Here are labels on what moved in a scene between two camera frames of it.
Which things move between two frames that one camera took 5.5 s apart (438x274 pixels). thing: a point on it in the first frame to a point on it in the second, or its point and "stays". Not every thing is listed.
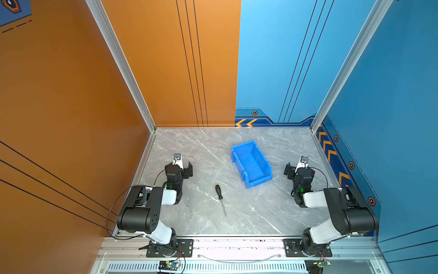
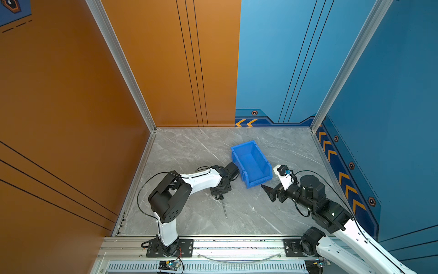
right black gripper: (291, 170) to (279, 190)
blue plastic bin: (254, 168) stays
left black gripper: (187, 172) to (216, 193)
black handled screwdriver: (218, 189) stays
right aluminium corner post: (374, 17) stays
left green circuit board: (169, 265) stays
